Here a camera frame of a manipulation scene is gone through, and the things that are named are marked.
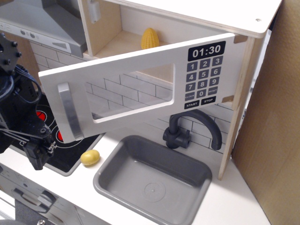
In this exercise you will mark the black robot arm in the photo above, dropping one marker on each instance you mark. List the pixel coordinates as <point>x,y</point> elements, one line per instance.
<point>20,94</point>

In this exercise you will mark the grey plastic sink basin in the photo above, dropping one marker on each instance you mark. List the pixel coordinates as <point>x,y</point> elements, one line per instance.
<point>154,181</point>

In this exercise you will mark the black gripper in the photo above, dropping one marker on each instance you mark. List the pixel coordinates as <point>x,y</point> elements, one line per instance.
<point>35,136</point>

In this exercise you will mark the yellow toy potato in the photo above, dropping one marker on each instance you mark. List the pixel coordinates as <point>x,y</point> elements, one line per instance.
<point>89,157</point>

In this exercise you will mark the white toy microwave door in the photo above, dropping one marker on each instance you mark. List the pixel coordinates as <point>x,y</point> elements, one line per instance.
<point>101,95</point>

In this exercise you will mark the dark grey toy faucet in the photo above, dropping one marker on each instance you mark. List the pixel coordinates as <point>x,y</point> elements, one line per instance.
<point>175,137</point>

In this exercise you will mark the black toy stove top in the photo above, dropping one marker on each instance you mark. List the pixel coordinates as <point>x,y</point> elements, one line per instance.
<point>66,155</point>

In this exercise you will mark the brown cardboard panel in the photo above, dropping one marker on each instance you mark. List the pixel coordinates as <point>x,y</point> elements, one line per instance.
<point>267,149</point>

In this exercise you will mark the white wooden microwave cabinet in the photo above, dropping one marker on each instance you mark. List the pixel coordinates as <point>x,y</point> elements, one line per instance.
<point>249,19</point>

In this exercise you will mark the yellow toy corn cob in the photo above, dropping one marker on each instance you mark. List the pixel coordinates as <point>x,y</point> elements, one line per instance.
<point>149,39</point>

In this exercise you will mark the grey range hood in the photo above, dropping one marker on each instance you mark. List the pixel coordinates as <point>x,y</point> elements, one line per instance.
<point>44,22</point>

